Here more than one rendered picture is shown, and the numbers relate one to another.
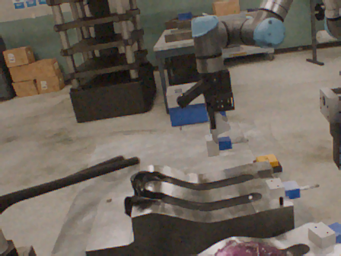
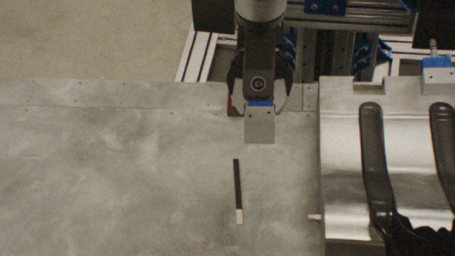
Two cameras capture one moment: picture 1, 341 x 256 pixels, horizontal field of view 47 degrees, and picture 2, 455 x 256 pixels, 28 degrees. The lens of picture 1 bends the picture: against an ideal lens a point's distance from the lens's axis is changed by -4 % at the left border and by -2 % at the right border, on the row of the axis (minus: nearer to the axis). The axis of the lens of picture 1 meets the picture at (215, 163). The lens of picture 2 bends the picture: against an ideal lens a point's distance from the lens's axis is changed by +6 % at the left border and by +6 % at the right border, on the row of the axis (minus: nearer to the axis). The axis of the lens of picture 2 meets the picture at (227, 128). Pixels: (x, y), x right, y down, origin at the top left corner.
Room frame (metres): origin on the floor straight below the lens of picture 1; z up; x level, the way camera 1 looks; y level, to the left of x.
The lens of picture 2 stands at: (1.06, 0.94, 1.98)
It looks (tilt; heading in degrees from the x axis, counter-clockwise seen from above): 48 degrees down; 278
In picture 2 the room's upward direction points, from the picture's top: 3 degrees counter-clockwise
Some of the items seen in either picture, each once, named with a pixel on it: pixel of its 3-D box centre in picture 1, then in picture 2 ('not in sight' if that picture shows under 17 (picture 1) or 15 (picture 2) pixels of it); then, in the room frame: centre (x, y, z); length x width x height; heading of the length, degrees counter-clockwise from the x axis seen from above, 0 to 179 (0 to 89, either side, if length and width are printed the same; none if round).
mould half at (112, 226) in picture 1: (186, 203); (408, 200); (0.90, 0.09, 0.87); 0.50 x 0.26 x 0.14; 93
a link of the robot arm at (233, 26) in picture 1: (240, 31); not in sight; (1.17, -0.12, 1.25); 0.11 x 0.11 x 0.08; 27
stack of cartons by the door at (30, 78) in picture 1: (35, 69); not in sight; (7.19, 2.97, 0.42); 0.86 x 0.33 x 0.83; 89
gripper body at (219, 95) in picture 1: (216, 91); (260, 35); (1.14, -0.03, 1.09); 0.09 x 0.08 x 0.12; 93
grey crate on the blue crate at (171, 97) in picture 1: (195, 93); not in sight; (4.28, 0.11, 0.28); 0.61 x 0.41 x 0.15; 89
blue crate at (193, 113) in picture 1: (196, 108); not in sight; (4.28, 0.11, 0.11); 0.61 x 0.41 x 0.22; 89
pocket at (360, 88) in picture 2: (267, 180); (367, 92); (0.96, -0.14, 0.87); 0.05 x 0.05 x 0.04; 3
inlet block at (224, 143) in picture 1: (227, 142); (260, 104); (1.14, -0.05, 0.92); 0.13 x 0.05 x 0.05; 93
